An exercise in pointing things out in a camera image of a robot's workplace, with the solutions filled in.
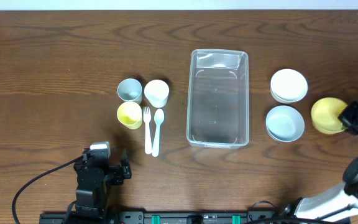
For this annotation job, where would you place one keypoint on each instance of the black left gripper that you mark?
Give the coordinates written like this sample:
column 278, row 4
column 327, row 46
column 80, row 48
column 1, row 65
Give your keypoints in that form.
column 117, row 175

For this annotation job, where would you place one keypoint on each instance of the yellow plastic bowl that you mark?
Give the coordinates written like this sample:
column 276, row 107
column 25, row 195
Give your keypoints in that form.
column 324, row 115

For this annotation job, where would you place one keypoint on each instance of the yellow plastic cup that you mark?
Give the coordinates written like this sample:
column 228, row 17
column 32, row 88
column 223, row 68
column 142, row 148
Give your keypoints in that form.
column 130, row 115

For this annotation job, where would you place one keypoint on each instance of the grey-blue plastic bowl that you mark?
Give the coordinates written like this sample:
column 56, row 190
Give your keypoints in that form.
column 284, row 124

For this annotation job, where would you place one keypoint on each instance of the white plastic bowl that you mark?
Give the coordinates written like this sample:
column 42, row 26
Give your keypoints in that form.
column 288, row 86

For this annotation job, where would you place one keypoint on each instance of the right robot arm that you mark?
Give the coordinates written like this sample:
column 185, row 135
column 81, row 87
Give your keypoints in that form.
column 341, row 201

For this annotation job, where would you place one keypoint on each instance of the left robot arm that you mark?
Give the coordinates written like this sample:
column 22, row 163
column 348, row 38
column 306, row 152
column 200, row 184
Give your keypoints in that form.
column 93, row 204

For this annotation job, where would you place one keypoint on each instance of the clear plastic container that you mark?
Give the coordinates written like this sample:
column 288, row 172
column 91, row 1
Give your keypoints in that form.
column 218, row 99

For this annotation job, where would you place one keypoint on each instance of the white plastic fork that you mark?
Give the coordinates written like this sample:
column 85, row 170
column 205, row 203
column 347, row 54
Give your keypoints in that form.
column 147, row 119

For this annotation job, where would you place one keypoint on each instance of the light blue plastic spoon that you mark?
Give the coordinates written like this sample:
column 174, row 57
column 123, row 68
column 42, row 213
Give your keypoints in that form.
column 159, row 119

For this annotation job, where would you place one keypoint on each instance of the grey plastic cup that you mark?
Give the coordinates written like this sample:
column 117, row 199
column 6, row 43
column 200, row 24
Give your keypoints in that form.
column 130, row 89

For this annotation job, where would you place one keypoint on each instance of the white plastic cup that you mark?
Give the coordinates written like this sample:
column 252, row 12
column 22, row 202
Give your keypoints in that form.
column 157, row 92

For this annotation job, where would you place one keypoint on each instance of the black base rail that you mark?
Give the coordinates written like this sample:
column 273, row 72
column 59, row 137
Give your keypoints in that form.
column 162, row 218

